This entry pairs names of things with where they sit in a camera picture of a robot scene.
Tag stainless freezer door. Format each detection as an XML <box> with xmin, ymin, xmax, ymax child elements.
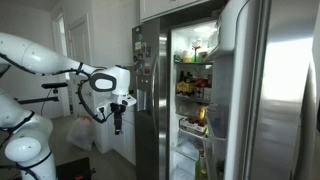
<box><xmin>131</xmin><ymin>18</ymin><xmax>172</xmax><ymax>180</ymax></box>

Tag green bottle red cap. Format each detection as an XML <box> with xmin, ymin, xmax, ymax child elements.
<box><xmin>191</xmin><ymin>45</ymin><xmax>202</xmax><ymax>64</ymax></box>

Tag white box of red berries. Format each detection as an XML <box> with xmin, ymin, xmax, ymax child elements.
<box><xmin>178</xmin><ymin>116</ymin><xmax>209</xmax><ymax>137</ymax></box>

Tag yellow food box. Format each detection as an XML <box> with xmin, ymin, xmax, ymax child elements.
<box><xmin>175</xmin><ymin>81</ymin><xmax>196</xmax><ymax>96</ymax></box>

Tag dark green produce bag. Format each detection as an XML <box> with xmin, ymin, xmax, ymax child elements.
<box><xmin>173</xmin><ymin>49</ymin><xmax>184</xmax><ymax>63</ymax></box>

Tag white panel room door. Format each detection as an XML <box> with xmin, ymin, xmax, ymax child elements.
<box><xmin>67</xmin><ymin>14</ymin><xmax>93</xmax><ymax>118</ymax></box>

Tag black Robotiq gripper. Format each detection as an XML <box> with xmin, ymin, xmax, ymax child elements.
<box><xmin>110</xmin><ymin>102</ymin><xmax>127</xmax><ymax>136</ymax></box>

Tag clear crisper drawer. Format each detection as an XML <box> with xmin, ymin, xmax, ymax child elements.
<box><xmin>173</xmin><ymin>134</ymin><xmax>202</xmax><ymax>162</ymax></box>

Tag black cable at arm base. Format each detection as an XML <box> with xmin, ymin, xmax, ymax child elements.
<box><xmin>0</xmin><ymin>110</ymin><xmax>54</xmax><ymax>180</ymax></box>

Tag water dispenser panel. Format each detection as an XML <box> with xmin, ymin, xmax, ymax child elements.
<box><xmin>136</xmin><ymin>75</ymin><xmax>155</xmax><ymax>113</ymax></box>

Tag black cable along forearm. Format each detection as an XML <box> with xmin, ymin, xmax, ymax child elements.
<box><xmin>0</xmin><ymin>52</ymin><xmax>116</xmax><ymax>125</ymax></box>

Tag clear dairy compartment cover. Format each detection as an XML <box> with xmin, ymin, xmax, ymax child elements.
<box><xmin>205</xmin><ymin>13</ymin><xmax>235</xmax><ymax>62</ymax></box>

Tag clear food container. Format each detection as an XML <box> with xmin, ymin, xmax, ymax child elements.
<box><xmin>194</xmin><ymin>87</ymin><xmax>213</xmax><ymax>103</ymax></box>

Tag white base cabinet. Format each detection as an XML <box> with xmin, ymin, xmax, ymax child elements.
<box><xmin>92</xmin><ymin>89</ymin><xmax>137</xmax><ymax>166</ymax></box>

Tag yellow jar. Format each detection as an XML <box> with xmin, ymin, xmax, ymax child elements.
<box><xmin>182</xmin><ymin>49</ymin><xmax>193</xmax><ymax>64</ymax></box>

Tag clear plastic door bin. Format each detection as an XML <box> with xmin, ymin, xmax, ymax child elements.
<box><xmin>204</xmin><ymin>103</ymin><xmax>231</xmax><ymax>140</ymax></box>

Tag black box with red mark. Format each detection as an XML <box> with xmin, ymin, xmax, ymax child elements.
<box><xmin>55</xmin><ymin>156</ymin><xmax>97</xmax><ymax>180</ymax></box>

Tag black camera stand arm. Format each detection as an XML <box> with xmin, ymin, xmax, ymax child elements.
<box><xmin>13</xmin><ymin>82</ymin><xmax>70</xmax><ymax>105</ymax></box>

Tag dark round magnet cluster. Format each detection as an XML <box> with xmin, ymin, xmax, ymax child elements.
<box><xmin>132</xmin><ymin>53</ymin><xmax>145</xmax><ymax>76</ymax></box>

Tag white wall cabinet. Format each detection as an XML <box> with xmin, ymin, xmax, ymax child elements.
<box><xmin>139</xmin><ymin>0</ymin><xmax>209</xmax><ymax>23</ymax></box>

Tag large clear door bin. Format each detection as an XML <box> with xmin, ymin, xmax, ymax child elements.
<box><xmin>202</xmin><ymin>134</ymin><xmax>228</xmax><ymax>180</ymax></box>

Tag red food package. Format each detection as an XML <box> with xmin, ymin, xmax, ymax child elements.
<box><xmin>194</xmin><ymin>78</ymin><xmax>212</xmax><ymax>89</ymax></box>

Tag white plastic bag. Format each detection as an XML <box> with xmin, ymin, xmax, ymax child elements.
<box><xmin>65</xmin><ymin>115</ymin><xmax>96</xmax><ymax>152</ymax></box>

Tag stainless steel refrigerator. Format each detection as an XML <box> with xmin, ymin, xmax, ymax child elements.
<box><xmin>159</xmin><ymin>13</ymin><xmax>231</xmax><ymax>180</ymax></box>

